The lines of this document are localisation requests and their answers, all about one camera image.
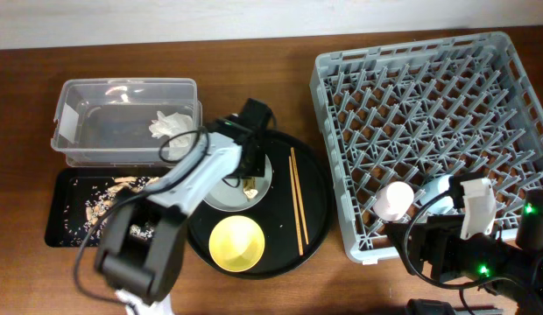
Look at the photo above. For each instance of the grey plate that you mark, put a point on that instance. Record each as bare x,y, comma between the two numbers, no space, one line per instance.
227,195

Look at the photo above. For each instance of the food scraps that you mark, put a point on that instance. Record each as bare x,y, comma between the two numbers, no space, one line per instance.
89,199

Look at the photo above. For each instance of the grey dishwasher rack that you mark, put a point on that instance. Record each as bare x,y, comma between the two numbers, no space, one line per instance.
417,111

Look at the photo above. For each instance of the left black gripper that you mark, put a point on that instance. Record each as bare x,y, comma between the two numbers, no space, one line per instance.
260,166

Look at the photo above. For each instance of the black object bottom edge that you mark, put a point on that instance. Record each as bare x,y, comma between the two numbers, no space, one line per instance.
428,307

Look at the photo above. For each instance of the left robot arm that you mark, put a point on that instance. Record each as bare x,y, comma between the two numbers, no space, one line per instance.
144,233

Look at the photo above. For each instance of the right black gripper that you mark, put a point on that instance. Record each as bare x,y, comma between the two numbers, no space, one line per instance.
443,234

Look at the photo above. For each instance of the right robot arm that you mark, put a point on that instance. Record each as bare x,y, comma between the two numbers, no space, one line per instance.
512,271

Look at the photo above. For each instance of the clear plastic bin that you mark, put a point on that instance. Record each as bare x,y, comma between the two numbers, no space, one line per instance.
105,122

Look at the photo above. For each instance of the pink cup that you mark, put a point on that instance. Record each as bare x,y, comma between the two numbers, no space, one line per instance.
393,201

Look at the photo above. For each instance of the round black tray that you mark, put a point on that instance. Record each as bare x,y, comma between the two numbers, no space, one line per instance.
274,213

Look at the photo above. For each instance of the yellow bowl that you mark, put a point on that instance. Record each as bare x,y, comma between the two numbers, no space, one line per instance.
236,243

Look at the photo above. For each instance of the black rectangular tray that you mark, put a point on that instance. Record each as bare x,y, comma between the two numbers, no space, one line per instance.
53,227

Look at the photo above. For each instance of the white napkin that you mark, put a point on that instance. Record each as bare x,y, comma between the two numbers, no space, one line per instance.
168,126

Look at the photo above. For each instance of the blue cup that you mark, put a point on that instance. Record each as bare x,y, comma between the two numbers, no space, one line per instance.
434,188

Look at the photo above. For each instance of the gold snack wrapper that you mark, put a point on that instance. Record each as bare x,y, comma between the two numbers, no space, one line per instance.
250,188

